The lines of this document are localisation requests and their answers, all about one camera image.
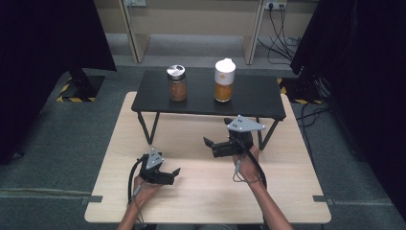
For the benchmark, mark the yellow black hazard tape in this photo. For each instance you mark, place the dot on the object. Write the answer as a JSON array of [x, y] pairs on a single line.
[[306, 101], [75, 99]]

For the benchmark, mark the grey tape patch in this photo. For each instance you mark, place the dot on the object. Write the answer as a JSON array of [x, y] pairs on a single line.
[[92, 199], [322, 199]]

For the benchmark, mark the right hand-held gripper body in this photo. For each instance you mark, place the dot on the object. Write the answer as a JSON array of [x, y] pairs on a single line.
[[245, 125]]

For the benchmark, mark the black curtain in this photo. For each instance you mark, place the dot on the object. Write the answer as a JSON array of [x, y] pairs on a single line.
[[367, 80], [38, 64]]

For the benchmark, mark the person's right hand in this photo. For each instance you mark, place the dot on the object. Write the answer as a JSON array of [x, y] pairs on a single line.
[[247, 169]]

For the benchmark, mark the glass jar with white lid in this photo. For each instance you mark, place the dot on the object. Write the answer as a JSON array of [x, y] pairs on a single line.
[[224, 83]]

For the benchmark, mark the black raised shelf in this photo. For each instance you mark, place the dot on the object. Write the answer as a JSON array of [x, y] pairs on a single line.
[[204, 105]]

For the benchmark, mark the black stand base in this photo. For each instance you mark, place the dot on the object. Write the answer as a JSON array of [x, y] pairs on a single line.
[[84, 86], [303, 89]]

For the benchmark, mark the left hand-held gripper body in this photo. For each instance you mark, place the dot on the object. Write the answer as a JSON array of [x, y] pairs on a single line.
[[154, 159]]

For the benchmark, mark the glass jar with metal lid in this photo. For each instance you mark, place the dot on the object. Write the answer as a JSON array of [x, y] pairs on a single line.
[[177, 86]]

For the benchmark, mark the white wall power outlet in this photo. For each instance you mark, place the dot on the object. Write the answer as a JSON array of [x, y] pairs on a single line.
[[136, 2], [275, 3]]

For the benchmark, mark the person's left hand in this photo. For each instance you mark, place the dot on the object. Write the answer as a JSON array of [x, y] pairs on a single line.
[[146, 190]]

